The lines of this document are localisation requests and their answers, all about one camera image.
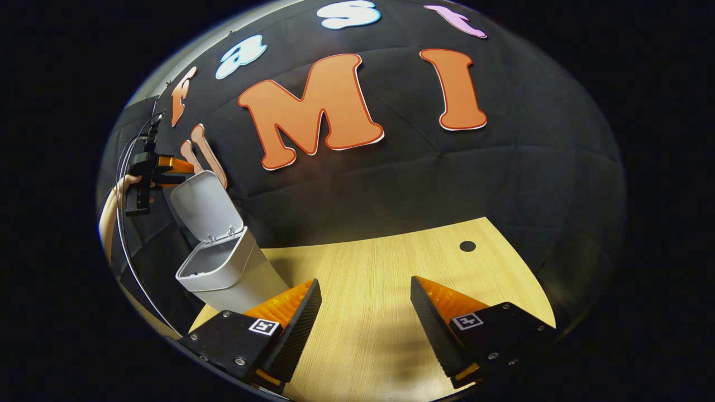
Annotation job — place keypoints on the black backdrop cloth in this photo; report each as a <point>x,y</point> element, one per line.
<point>419,184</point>

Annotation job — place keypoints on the wooden desktop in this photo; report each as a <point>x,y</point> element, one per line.
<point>368,279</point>

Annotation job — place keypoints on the white desktop garbage bin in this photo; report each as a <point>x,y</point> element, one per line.
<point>218,268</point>

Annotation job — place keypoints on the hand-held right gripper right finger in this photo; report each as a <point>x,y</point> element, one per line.
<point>430,329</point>

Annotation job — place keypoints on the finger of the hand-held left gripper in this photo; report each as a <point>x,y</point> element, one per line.
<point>167,180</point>
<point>176,165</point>

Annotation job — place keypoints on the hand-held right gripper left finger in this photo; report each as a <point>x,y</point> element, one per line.
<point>299,335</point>

